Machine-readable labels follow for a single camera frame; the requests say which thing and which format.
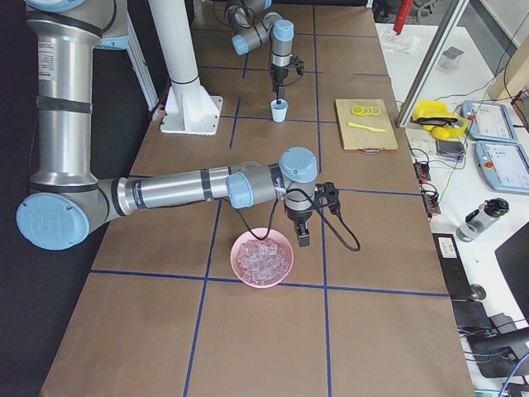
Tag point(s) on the yellow cloth bag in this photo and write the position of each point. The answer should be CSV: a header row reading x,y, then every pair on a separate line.
x,y
435,118

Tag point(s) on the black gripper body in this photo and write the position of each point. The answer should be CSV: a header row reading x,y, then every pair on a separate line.
x,y
299,217
280,76

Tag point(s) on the lemon slice top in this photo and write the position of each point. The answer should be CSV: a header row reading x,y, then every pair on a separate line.
x,y
375,111

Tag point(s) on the pink bowl of ice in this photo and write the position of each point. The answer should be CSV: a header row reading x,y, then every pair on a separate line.
x,y
261,258

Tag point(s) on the white power strip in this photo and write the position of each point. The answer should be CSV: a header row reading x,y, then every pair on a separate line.
x,y
423,147

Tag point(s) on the clear water bottle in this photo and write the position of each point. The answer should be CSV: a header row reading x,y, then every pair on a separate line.
x,y
483,217

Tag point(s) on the grey wallet pouch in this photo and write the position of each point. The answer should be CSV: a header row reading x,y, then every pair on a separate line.
x,y
454,149

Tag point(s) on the bamboo cutting board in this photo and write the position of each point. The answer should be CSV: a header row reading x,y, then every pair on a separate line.
x,y
354,139

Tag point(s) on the crumpled plastic bags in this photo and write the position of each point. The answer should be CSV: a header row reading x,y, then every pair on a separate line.
x,y
394,43

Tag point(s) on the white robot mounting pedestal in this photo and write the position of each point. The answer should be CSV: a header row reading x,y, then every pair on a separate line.
x,y
189,108

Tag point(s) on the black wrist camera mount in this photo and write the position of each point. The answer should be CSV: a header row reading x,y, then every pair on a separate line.
x,y
327,196

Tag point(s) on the yellow plastic knife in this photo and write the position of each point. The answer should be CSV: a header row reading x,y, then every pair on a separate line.
x,y
364,127

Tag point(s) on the teach pendant tablet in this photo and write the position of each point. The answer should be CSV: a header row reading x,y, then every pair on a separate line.
x,y
488,121
504,166

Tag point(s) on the lower teach pendant tablet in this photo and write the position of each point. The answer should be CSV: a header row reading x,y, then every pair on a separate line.
x,y
504,166

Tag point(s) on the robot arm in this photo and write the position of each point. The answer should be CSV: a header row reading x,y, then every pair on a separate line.
x,y
67,202
273,30

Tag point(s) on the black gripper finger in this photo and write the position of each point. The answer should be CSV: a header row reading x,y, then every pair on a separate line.
x,y
302,233
279,92

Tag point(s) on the upper teach pendant tablet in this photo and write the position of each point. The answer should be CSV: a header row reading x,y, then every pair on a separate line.
x,y
488,121

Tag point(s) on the aluminium frame post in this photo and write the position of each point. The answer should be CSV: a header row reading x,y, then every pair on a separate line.
x,y
448,23

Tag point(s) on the light blue paper cup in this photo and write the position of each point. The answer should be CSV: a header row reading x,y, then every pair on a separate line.
x,y
279,109

